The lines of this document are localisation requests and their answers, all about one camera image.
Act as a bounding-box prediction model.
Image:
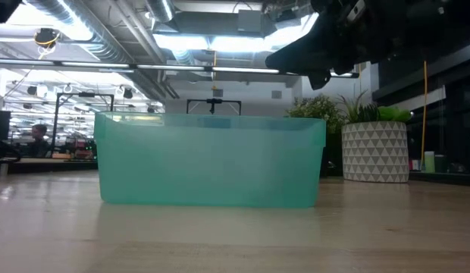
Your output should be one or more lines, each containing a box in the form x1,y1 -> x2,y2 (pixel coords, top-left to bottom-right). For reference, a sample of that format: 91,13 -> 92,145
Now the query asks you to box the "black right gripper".
265,0 -> 410,91

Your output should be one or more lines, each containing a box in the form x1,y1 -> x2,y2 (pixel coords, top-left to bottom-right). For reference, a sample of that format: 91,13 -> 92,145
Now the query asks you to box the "translucent green plastic basket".
93,111 -> 327,209

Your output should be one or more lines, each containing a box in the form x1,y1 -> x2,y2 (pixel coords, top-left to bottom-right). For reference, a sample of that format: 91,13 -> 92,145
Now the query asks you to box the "bushy small-leaved potted plant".
286,93 -> 346,178

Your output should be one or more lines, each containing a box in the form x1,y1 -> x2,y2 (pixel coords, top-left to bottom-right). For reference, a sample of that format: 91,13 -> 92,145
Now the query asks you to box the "grey ceiling box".
237,9 -> 263,33

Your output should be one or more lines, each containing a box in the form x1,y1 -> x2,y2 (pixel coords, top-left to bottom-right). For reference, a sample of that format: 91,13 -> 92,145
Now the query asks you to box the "succulent in triangle-patterned pot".
337,90 -> 414,184

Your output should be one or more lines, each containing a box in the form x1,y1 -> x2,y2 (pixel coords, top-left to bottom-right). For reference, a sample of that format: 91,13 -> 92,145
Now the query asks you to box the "long led light bar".
0,58 -> 360,79

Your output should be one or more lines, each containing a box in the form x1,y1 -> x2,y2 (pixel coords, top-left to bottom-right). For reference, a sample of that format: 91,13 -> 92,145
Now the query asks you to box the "light green cup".
424,150 -> 436,174

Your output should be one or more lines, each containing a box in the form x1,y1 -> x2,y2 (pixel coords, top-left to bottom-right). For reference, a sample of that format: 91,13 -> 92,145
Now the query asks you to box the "dark cup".
434,153 -> 448,174

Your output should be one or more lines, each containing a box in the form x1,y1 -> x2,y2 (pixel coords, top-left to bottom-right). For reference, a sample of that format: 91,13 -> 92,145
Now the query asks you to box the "person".
27,123 -> 51,158

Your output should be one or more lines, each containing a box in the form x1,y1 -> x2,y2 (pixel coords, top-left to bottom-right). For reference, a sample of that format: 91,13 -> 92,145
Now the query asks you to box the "black computer monitor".
0,110 -> 12,142

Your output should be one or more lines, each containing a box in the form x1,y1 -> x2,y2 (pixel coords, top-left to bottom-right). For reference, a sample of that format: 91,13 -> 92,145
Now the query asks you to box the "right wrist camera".
346,0 -> 368,24

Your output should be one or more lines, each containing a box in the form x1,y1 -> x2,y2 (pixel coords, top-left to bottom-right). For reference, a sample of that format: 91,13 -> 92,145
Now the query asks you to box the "black camera gantry frame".
186,97 -> 243,116

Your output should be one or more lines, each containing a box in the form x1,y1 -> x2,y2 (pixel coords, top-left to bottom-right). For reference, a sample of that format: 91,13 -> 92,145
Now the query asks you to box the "yellow power cable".
420,60 -> 428,162

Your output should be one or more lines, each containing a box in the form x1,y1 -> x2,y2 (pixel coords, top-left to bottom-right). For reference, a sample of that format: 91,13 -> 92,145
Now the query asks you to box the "silver ribbed ventilation duct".
24,0 -> 171,103

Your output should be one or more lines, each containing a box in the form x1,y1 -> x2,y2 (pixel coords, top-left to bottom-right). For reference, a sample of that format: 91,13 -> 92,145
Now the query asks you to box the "black rig frame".
49,92 -> 115,156

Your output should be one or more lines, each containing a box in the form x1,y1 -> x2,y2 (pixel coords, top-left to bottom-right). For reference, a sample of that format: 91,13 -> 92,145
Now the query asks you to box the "yellow cable coil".
33,27 -> 62,49

